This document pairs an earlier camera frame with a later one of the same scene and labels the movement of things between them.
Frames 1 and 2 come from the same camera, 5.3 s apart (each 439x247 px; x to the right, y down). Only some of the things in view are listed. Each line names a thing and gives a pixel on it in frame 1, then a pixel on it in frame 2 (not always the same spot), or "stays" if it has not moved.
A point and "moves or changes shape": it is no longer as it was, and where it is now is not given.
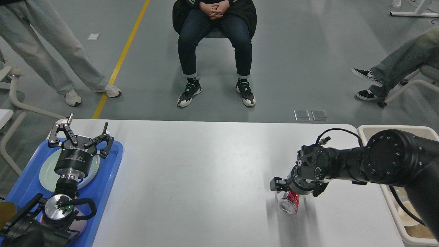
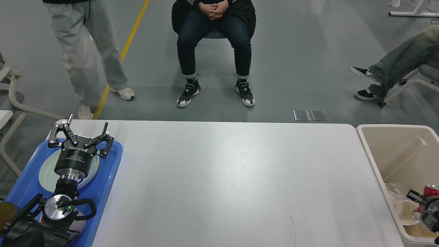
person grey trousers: (18, 18) -> (70, 22)
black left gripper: (77, 160) stays
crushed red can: (289, 202) moves or changes shape
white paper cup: (407, 219) stays
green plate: (47, 176) stays
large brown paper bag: (419, 231) stays
